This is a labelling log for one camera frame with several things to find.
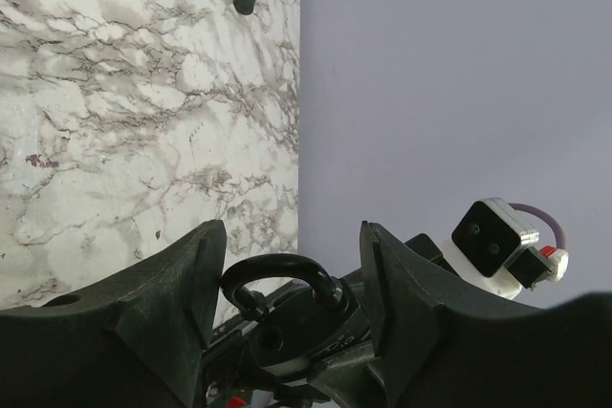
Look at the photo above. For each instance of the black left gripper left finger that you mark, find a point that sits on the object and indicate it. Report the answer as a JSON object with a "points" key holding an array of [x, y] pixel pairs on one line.
{"points": [[133, 339]]}

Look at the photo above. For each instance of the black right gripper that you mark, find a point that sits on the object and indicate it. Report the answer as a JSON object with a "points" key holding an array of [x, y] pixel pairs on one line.
{"points": [[349, 378]]}

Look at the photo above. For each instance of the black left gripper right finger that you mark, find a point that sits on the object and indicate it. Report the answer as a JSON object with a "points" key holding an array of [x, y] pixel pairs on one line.
{"points": [[443, 342]]}

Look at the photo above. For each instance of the black padlock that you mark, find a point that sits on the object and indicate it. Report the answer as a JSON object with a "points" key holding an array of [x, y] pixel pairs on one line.
{"points": [[322, 319]]}

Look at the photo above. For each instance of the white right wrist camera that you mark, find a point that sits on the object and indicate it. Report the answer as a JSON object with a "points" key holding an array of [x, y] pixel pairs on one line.
{"points": [[505, 248]]}

